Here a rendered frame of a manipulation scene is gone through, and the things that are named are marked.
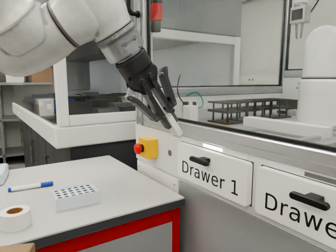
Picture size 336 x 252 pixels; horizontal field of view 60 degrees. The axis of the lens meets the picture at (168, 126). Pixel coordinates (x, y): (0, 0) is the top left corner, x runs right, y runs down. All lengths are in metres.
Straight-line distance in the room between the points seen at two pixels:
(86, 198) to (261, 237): 0.49
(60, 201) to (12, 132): 4.00
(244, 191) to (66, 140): 0.95
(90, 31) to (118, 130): 0.98
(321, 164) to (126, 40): 0.45
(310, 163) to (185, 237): 0.54
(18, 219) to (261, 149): 0.61
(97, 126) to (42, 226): 0.77
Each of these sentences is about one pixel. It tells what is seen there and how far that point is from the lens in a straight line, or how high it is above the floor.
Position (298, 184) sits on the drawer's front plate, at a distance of 0.65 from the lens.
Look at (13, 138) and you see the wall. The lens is 4.87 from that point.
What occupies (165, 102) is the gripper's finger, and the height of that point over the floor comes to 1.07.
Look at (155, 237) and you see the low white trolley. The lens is 0.95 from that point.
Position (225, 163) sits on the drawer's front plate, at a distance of 0.77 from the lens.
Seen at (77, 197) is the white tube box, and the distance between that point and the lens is 0.90.
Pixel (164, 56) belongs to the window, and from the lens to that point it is 1.03.
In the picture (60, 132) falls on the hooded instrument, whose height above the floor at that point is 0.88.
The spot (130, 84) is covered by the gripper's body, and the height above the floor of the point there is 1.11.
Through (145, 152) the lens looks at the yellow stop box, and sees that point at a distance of 1.06.
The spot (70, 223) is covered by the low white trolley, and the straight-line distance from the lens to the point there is 0.82.
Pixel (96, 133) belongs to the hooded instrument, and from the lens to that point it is 1.50.
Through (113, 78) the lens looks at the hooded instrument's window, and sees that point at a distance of 1.54.
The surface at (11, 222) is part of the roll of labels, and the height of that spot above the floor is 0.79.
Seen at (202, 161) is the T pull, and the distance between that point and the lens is 0.78.
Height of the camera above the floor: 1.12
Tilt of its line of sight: 9 degrees down
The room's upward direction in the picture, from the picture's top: straight up
